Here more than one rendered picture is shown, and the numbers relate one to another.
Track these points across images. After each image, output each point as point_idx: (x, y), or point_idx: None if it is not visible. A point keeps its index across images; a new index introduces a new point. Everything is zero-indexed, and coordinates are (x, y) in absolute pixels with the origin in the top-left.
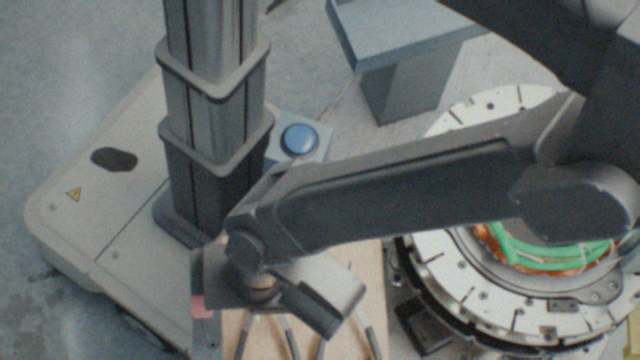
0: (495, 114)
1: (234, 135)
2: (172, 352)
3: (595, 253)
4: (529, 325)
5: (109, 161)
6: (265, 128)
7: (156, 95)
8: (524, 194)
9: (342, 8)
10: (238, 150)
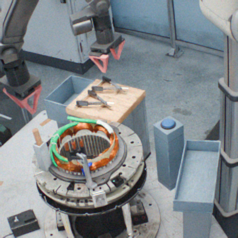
0: (129, 156)
1: (216, 184)
2: None
3: (52, 139)
4: (52, 134)
5: None
6: (221, 211)
7: None
8: None
9: (217, 155)
10: (217, 200)
